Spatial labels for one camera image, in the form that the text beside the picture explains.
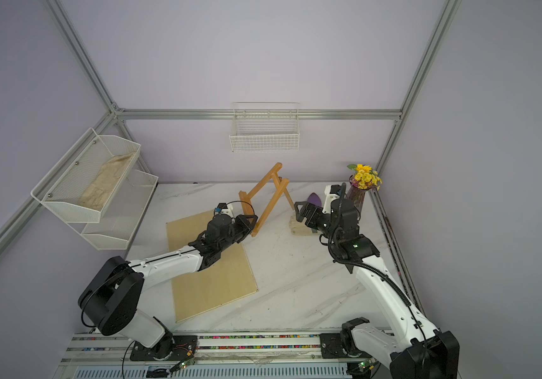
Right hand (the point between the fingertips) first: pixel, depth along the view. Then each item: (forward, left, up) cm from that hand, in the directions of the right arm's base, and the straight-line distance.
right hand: (306, 211), depth 77 cm
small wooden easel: (+4, +20, 0) cm, 21 cm away
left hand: (+3, +17, -8) cm, 19 cm away
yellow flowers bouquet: (+17, -24, -2) cm, 29 cm away
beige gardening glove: (+10, 0, -24) cm, 26 cm away
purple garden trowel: (+27, -9, -26) cm, 39 cm away
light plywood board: (-13, +29, -25) cm, 41 cm away
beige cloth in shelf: (+15, +69, +6) cm, 71 cm away
